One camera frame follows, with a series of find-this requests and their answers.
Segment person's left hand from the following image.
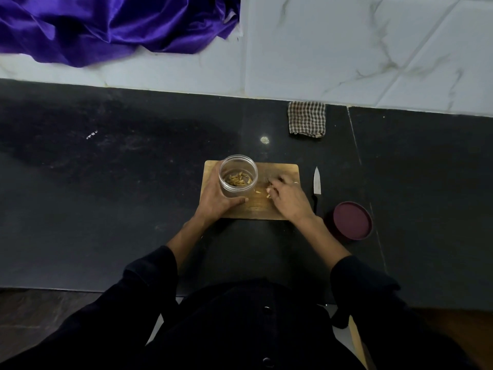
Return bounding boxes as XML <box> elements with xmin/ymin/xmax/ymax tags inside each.
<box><xmin>195</xmin><ymin>161</ymin><xmax>249</xmax><ymax>224</ymax></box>

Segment purple satin fabric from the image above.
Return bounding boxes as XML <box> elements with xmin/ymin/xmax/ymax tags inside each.
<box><xmin>0</xmin><ymin>0</ymin><xmax>241</xmax><ymax>68</ymax></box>

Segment wooden cutting board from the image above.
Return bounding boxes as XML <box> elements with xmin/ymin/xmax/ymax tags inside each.
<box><xmin>200</xmin><ymin>160</ymin><xmax>300</xmax><ymax>221</ymax></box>

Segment person's left forearm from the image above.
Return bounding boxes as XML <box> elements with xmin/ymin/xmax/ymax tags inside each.
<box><xmin>166</xmin><ymin>216</ymin><xmax>216</xmax><ymax>283</ymax></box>

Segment person's right forearm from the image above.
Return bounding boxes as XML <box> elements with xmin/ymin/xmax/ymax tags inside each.
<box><xmin>297</xmin><ymin>215</ymin><xmax>352</xmax><ymax>272</ymax></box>

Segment chopped food pieces in jar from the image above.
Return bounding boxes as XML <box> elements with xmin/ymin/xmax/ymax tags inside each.
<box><xmin>226</xmin><ymin>172</ymin><xmax>253</xmax><ymax>187</ymax></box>

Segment kitchen knife with black handle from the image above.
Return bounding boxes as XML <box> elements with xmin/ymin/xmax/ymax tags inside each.
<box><xmin>312</xmin><ymin>167</ymin><xmax>322</xmax><ymax>217</ymax></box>

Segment person's right hand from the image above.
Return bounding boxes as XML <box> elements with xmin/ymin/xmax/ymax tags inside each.
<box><xmin>267</xmin><ymin>175</ymin><xmax>317</xmax><ymax>225</ymax></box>

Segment maroon jar lid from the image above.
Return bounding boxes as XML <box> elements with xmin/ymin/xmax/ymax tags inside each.
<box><xmin>333</xmin><ymin>201</ymin><xmax>373</xmax><ymax>242</ymax></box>

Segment clear plastic jar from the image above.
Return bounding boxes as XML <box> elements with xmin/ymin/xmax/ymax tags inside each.
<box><xmin>218</xmin><ymin>155</ymin><xmax>258</xmax><ymax>199</ymax></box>

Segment checkered brown kitchen cloth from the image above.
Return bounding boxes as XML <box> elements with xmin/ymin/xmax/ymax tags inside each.
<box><xmin>288</xmin><ymin>101</ymin><xmax>326</xmax><ymax>138</ymax></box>

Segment person's black clothing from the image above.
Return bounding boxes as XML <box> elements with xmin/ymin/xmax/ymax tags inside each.
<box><xmin>0</xmin><ymin>246</ymin><xmax>480</xmax><ymax>370</ymax></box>

